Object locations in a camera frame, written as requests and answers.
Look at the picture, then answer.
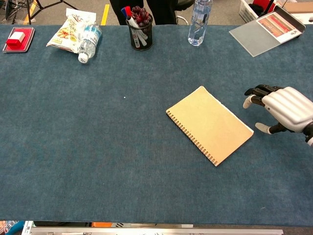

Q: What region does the labelled water bottle white cap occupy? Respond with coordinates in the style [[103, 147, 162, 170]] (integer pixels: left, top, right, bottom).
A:
[[77, 23, 102, 64]]

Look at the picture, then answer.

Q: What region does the red stamp pad tray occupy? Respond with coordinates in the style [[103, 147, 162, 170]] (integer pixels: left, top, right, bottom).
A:
[[2, 26, 36, 53]]

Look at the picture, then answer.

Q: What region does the black mesh pen holder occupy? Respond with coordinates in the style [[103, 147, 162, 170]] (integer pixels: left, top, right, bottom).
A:
[[126, 13, 154, 51]]

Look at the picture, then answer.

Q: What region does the peanut snack bag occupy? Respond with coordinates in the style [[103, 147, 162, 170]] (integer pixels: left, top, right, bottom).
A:
[[46, 8, 97, 54]]

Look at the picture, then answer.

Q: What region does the red object in basket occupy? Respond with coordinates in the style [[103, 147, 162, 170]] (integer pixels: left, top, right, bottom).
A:
[[252, 0, 276, 8]]

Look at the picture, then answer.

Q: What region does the aluminium profile rail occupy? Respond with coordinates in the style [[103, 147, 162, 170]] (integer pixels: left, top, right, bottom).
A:
[[29, 226, 284, 235]]

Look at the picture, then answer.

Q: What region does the red capped white marker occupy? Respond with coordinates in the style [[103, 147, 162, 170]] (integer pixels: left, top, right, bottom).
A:
[[124, 6, 148, 47]]

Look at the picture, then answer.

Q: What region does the white plastic basket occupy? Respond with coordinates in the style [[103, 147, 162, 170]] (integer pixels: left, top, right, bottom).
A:
[[238, 0, 277, 24]]

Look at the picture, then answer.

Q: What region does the black chrome stool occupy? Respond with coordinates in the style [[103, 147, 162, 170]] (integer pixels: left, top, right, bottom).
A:
[[175, 0, 196, 25]]

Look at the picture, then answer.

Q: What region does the blue capped white marker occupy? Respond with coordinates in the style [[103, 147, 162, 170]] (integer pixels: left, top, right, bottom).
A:
[[121, 7, 140, 48]]

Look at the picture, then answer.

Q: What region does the person in black trousers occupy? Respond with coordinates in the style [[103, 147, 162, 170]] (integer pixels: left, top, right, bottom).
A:
[[109, 0, 179, 25]]

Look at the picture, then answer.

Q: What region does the red and white small box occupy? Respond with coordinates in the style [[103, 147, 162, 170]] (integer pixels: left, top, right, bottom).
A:
[[6, 31, 26, 49]]

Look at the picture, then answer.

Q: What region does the blue felt table cloth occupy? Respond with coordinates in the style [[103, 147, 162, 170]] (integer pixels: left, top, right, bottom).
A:
[[0, 23, 313, 227]]

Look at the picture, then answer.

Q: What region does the red striped printed card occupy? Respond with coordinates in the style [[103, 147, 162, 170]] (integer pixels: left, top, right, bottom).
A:
[[256, 11, 302, 44]]

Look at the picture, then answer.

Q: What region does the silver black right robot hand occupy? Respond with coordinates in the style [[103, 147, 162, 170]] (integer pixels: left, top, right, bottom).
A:
[[243, 84, 313, 135]]

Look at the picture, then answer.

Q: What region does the brown cardboard box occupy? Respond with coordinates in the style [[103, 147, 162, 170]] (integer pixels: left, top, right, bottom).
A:
[[283, 0, 313, 14]]

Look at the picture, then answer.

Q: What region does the dark red grape bunch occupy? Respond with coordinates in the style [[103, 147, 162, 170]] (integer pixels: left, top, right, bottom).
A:
[[131, 5, 152, 27]]

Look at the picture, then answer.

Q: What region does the blue orange printed package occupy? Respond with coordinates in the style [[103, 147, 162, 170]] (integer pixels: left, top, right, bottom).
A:
[[0, 220, 25, 235]]

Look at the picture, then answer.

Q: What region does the black tripod stand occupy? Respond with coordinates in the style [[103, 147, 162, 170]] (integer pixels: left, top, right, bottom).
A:
[[14, 0, 79, 25]]

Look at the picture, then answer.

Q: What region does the tan spiral notebook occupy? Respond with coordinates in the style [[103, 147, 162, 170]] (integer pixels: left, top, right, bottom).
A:
[[165, 85, 254, 167]]

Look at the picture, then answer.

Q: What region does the clear drinking glass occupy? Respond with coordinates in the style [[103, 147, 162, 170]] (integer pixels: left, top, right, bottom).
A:
[[187, 0, 213, 47]]

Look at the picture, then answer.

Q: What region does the yellow floor tape strip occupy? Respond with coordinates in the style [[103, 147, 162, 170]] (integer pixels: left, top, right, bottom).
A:
[[101, 4, 111, 26]]

